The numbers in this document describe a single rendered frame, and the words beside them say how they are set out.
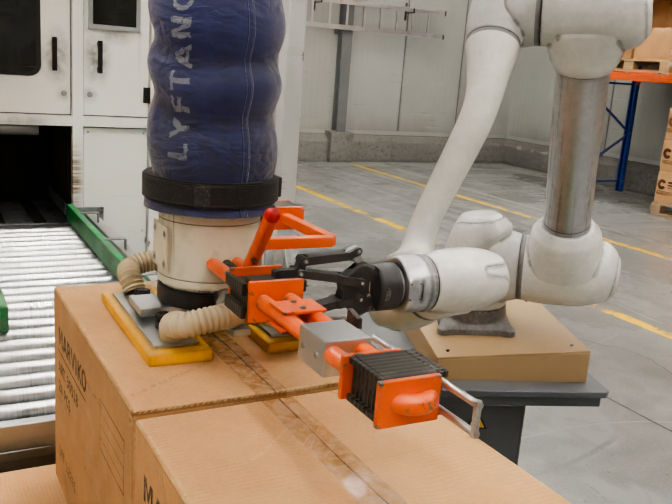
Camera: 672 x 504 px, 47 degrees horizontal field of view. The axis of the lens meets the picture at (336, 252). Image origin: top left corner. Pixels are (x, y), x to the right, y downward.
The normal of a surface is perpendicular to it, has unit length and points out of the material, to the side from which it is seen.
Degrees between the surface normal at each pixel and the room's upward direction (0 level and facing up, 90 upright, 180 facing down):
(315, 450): 0
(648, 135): 90
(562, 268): 113
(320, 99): 90
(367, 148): 90
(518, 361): 90
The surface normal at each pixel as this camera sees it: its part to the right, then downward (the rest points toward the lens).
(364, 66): 0.46, 0.24
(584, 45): -0.27, 0.68
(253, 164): 0.75, 0.30
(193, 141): -0.14, -0.05
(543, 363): 0.13, 0.24
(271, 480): 0.07, -0.97
